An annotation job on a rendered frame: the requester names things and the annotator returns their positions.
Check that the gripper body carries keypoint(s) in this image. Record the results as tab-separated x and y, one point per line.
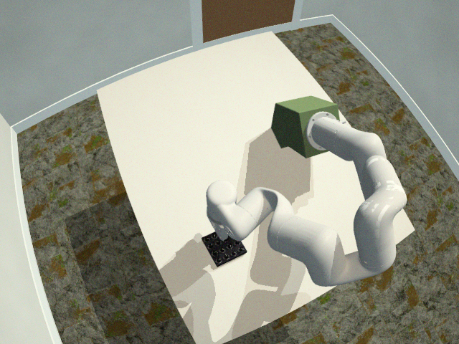
219	230

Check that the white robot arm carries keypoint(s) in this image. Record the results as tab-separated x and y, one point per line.
316	245

